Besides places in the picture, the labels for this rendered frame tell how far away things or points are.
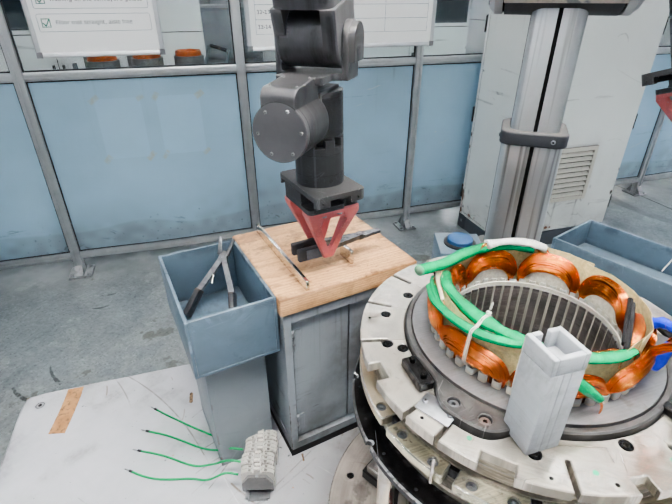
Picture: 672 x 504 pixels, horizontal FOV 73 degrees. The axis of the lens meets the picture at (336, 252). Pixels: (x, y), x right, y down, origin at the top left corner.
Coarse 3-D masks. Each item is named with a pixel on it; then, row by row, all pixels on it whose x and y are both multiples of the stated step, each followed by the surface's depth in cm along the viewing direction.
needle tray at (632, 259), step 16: (592, 224) 73; (560, 240) 67; (576, 240) 72; (592, 240) 73; (608, 240) 71; (624, 240) 69; (640, 240) 67; (576, 256) 65; (592, 256) 63; (608, 256) 70; (624, 256) 70; (640, 256) 68; (656, 256) 66; (608, 272) 62; (624, 272) 60; (640, 272) 59; (656, 272) 66; (640, 288) 59; (656, 288) 58; (656, 304) 58
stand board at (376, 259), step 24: (240, 240) 67; (288, 240) 67; (360, 240) 67; (384, 240) 67; (264, 264) 61; (312, 264) 61; (336, 264) 61; (360, 264) 61; (384, 264) 61; (408, 264) 61; (288, 288) 56; (312, 288) 56; (336, 288) 57; (360, 288) 59; (288, 312) 55
